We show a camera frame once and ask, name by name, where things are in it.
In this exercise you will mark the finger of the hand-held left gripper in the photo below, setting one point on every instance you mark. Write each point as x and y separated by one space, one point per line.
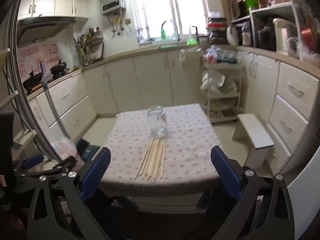
65 163
33 160

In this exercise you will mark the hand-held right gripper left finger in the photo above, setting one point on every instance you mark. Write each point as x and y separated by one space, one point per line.
96 172

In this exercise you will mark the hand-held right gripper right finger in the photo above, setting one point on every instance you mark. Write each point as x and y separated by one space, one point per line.
226 172

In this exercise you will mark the bundle of wooden chopsticks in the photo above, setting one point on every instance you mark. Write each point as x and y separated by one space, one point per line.
153 160

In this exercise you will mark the clear glass jar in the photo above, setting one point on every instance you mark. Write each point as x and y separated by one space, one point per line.
156 122

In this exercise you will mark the pink floral cloth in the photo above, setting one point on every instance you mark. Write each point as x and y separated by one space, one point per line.
63 150

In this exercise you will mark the teal dustpan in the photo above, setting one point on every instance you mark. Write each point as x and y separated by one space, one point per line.
87 151

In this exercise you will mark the cherry print tablecloth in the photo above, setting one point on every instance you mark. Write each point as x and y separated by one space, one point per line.
190 142

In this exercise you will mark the white stool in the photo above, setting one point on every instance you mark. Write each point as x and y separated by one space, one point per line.
252 130

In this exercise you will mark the black wok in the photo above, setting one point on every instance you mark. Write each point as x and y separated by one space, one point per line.
58 68
32 80

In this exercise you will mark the broom pole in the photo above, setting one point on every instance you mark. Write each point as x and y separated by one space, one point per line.
47 90

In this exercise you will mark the white drawer cabinet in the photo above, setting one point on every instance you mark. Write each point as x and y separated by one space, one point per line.
70 97

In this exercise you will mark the white refrigerator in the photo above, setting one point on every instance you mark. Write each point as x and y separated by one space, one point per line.
306 192

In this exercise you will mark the white plastic bag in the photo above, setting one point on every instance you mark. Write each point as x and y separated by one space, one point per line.
215 81

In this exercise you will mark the white base cabinet with drawers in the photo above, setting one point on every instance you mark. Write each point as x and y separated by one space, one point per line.
292 92

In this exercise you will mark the white storage trolley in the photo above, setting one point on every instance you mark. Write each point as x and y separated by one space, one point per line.
223 66

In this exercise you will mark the grey range hood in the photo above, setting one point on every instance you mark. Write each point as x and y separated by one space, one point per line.
42 28

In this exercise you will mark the white cutting board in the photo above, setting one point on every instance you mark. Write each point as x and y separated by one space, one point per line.
96 51

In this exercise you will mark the bagged groceries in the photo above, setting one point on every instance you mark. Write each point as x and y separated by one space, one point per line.
221 55

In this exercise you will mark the green cloth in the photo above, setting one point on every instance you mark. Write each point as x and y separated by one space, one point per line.
192 41

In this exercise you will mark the white electric kettle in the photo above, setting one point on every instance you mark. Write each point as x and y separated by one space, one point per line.
232 36

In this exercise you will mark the green sink mat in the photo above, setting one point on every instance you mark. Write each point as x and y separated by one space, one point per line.
168 46

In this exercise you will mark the black rice cooker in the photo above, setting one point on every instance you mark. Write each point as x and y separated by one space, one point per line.
266 37

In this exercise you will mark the stack of pots and pans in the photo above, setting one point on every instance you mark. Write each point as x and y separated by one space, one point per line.
216 31

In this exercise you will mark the white thermos pot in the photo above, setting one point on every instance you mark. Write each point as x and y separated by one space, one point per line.
283 36

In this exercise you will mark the metal sink faucet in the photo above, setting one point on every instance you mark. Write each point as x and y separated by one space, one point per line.
177 30

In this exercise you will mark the green dish soap bottle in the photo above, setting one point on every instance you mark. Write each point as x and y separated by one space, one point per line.
163 33

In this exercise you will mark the red pot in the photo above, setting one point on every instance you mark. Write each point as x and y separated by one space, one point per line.
308 37

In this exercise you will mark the white counter shelf rack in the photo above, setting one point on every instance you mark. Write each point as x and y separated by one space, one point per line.
275 8

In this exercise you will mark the green bag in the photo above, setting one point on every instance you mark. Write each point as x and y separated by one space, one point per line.
252 1

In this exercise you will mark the kitchen window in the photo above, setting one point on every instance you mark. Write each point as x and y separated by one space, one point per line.
170 7

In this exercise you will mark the pink wall stickers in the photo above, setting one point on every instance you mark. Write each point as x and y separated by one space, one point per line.
30 57

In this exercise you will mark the wall utensil rack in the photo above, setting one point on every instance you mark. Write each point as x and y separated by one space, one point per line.
87 42

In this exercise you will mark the white wall cabinet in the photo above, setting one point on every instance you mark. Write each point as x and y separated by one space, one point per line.
50 0

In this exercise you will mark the wall socket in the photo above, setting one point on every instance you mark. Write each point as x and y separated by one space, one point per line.
128 21

